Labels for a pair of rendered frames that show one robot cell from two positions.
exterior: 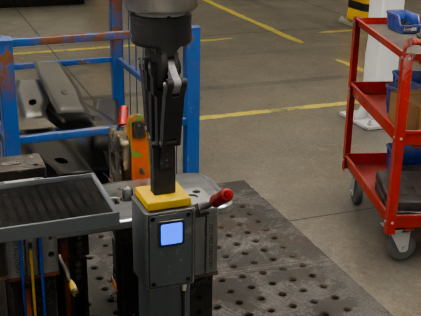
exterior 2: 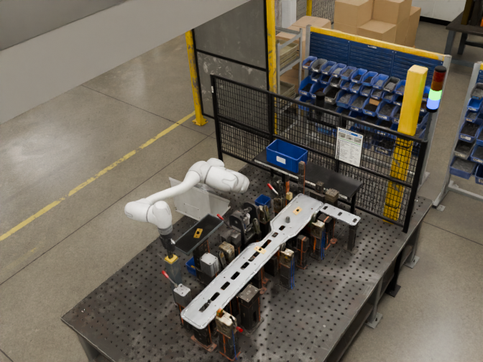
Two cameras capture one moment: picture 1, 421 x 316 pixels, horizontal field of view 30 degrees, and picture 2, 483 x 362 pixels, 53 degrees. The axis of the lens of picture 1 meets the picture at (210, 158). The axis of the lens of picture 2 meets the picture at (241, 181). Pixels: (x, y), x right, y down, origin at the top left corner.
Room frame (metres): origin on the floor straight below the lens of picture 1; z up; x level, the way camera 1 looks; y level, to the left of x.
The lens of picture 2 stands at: (3.06, -0.55, 3.44)
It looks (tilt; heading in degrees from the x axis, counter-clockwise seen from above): 39 degrees down; 151
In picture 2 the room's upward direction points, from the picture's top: 4 degrees counter-clockwise
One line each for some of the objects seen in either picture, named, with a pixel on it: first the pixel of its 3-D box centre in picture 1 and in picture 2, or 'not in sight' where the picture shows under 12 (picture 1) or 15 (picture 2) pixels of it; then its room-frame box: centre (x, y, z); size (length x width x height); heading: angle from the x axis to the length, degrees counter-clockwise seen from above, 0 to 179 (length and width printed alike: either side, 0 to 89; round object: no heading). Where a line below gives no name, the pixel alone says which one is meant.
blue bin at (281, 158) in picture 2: not in sight; (286, 155); (0.41, 1.34, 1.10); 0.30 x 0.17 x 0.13; 20
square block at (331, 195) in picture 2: not in sight; (330, 210); (0.94, 1.38, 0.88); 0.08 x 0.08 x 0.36; 21
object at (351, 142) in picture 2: not in sight; (348, 146); (0.82, 1.63, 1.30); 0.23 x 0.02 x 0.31; 21
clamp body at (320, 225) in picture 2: not in sight; (316, 240); (1.14, 1.10, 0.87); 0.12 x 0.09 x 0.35; 21
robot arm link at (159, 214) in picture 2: not in sight; (159, 213); (0.95, 0.05, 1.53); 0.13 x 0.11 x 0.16; 42
